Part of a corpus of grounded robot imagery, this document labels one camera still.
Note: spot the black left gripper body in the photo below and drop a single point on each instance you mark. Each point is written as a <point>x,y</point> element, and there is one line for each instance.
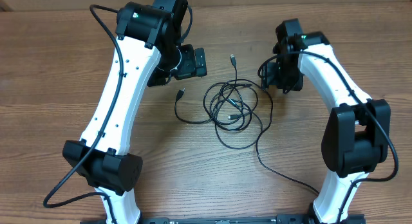
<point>188,66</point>

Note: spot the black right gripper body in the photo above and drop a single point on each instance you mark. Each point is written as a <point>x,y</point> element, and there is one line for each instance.
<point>284,77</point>

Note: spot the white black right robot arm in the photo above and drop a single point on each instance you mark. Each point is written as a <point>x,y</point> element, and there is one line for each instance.
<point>356,138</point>

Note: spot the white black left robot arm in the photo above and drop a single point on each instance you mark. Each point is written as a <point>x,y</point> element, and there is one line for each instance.
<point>149,51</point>

